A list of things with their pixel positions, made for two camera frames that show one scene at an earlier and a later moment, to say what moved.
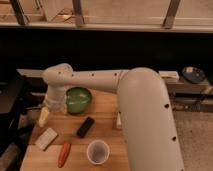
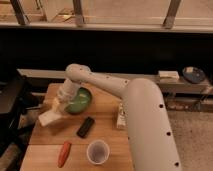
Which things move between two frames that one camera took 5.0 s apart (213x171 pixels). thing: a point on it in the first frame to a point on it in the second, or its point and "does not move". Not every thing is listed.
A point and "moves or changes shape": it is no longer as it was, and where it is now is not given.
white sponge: [46, 139] moves or changes shape
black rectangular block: [85, 127] does not move
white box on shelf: [169, 76] does not move
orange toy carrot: [64, 154] does not move
